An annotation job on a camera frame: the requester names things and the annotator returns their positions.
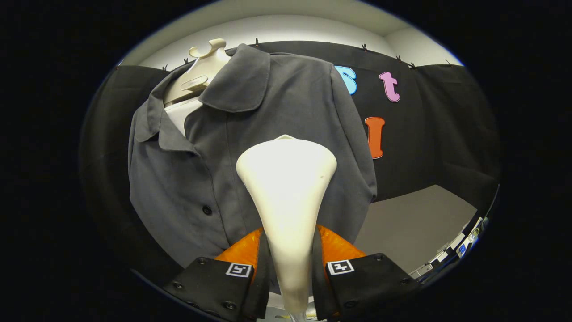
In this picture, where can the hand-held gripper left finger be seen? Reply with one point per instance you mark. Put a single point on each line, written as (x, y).
(263, 286)

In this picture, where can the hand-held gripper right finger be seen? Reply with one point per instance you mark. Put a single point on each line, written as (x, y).
(318, 286)

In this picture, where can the grey button-up shirt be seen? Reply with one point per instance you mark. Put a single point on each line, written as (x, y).
(290, 103)

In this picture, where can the cream garment hanger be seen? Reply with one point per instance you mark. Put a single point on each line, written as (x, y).
(201, 71)

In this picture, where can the grey cabinet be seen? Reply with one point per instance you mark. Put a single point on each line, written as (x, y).
(415, 223)

